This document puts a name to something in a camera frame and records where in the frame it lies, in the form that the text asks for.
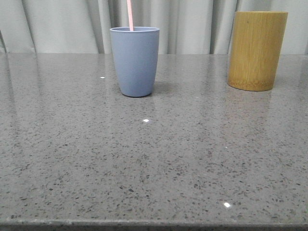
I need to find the blue plastic cup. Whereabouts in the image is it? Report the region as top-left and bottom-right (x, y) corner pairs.
(110, 27), (160, 97)

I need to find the bamboo wooden cup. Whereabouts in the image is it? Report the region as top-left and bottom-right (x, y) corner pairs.
(227, 11), (288, 91)

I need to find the grey curtain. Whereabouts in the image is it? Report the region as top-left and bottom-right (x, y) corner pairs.
(0, 0), (308, 54)

